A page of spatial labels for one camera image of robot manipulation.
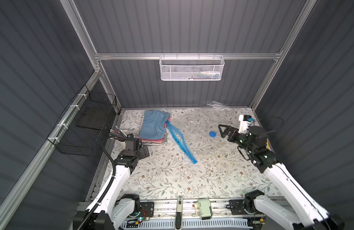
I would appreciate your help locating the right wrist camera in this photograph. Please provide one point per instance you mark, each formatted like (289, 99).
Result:
(245, 122)

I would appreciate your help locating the blue bag valve cap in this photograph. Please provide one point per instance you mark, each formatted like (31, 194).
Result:
(212, 134)

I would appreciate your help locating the black white handheld tool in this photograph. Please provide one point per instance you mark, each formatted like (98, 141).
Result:
(179, 213)

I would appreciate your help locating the white mug pen holder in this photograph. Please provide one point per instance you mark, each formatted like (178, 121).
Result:
(127, 134)

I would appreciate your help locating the white wire mesh basket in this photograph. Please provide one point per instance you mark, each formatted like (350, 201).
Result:
(173, 68)

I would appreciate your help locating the black wire mesh basket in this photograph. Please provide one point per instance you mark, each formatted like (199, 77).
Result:
(88, 124)

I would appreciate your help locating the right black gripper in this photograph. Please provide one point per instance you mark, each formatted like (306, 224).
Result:
(232, 134)

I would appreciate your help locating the markers in white basket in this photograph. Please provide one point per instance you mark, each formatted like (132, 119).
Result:
(203, 75)

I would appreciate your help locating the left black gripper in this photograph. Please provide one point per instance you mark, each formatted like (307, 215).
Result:
(131, 141)

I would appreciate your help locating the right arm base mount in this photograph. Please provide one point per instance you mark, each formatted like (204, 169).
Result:
(239, 207)

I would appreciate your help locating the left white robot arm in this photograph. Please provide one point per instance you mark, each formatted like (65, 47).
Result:
(106, 212)

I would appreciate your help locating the yellow calculator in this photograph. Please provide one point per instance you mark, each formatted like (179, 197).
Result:
(268, 144)

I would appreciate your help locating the light blue garment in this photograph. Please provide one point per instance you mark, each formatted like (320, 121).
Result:
(153, 125)

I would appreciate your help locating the pens in mug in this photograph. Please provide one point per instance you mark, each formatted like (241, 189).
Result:
(117, 134)

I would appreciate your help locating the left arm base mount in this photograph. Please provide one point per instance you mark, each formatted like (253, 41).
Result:
(142, 209)

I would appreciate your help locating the clear vacuum bag blue zipper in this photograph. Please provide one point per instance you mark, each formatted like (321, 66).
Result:
(190, 127)

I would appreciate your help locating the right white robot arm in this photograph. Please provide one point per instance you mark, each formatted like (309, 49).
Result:
(307, 214)

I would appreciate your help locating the pale green box device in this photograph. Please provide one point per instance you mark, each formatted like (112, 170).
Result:
(203, 208)

